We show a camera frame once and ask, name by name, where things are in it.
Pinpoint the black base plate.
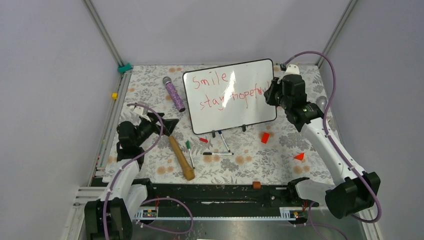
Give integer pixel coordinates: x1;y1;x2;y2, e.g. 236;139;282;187
133;178;312;218

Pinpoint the orange brown cylinder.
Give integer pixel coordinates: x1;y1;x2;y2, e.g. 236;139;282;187
252;181;262;190

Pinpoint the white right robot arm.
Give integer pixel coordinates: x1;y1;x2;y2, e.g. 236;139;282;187
264;74;382;223

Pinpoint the floral patterned mat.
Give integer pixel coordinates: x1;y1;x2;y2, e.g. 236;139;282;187
119;65;333;185

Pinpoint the green cap marker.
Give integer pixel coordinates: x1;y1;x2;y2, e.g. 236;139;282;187
185;140;196;170

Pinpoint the white whiteboard black frame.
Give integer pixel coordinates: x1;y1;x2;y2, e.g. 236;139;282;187
182;58;277;135

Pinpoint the silver grey microphone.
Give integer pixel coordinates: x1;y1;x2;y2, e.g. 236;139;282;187
315;96;328;112

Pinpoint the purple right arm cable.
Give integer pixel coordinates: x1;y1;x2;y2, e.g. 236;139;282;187
283;50;383;240

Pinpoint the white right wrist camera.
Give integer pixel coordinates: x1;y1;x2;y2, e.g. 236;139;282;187
280;64;300;77

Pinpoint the teal block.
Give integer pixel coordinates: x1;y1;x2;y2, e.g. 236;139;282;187
117;63;133;74

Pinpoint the slotted grey cable duct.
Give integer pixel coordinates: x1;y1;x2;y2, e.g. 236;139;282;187
134;207;300;221

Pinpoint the blue cap marker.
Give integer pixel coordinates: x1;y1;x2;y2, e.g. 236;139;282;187
217;130;231;153

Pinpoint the purple glitter microphone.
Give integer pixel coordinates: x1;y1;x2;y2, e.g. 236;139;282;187
162;76;186;113

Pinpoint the black cap marker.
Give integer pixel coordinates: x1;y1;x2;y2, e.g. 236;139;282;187
202;152;234;156

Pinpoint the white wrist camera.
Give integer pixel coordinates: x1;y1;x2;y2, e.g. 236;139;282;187
133;103;152;122
280;64;300;77

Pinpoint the wooden microphone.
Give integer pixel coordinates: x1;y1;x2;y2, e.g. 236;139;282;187
168;135;195;181

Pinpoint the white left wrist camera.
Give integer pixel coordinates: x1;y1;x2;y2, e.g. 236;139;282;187
133;103;152;122

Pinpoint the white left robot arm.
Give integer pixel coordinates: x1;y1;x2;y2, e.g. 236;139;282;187
84;112;179;240

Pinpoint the red triangular block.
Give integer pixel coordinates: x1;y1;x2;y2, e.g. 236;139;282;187
294;152;305;161

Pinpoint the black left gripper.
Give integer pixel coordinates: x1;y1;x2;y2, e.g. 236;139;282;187
134;112;178;147

